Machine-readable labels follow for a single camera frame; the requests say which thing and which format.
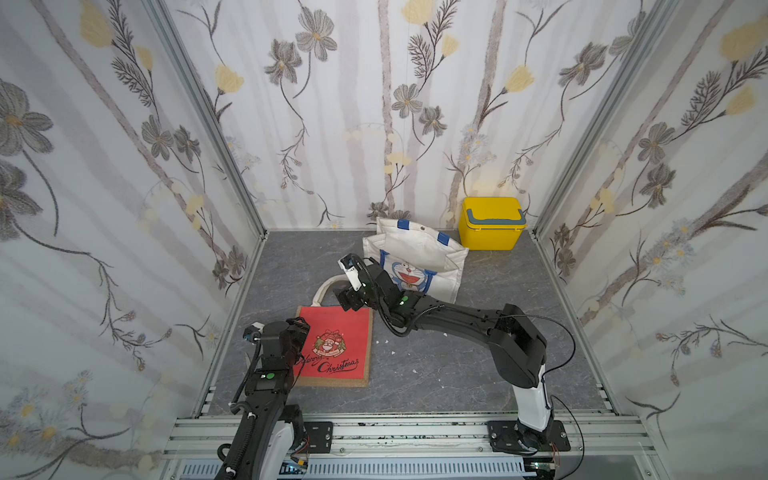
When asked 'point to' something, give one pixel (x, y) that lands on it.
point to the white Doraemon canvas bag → (417, 258)
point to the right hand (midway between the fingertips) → (346, 276)
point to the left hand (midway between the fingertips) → (306, 321)
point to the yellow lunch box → (490, 224)
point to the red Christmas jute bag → (338, 349)
